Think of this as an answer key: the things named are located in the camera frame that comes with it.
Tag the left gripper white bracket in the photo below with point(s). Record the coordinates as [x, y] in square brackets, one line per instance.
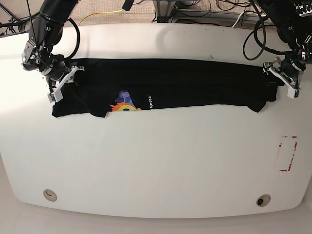
[286, 70]

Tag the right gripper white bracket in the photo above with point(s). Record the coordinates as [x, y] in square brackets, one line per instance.
[55, 86]

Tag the black T-shirt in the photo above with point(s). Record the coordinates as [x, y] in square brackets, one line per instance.
[108, 85]

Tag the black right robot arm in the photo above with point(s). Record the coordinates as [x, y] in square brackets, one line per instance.
[45, 32]

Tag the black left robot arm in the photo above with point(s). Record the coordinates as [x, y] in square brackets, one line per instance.
[293, 22]

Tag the red tape rectangle marking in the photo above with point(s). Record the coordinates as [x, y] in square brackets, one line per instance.
[286, 152]

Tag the left table grommet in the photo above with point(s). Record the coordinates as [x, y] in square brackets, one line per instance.
[50, 195]

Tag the table grommet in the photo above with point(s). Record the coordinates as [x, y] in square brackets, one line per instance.
[263, 200]
[50, 195]

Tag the right table grommet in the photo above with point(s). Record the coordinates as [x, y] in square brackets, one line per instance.
[263, 200]

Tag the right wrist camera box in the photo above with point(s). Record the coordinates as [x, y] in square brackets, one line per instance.
[55, 96]

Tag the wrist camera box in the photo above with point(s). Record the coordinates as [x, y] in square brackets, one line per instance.
[55, 96]
[292, 93]

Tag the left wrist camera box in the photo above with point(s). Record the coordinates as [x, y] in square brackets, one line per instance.
[292, 93]

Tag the aluminium centre post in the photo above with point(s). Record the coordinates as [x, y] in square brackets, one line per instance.
[163, 9]

